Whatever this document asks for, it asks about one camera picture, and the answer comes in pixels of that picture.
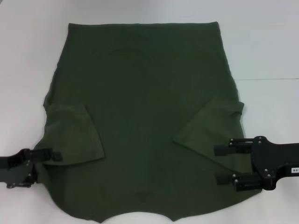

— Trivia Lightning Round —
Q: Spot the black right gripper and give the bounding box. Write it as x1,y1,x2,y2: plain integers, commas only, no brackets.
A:
214,135,299,193

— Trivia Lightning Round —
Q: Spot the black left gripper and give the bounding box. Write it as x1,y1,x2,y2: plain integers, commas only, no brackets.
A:
0,148,64,189

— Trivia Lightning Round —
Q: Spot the dark green shirt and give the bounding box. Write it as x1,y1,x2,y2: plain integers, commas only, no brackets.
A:
34,21,263,223

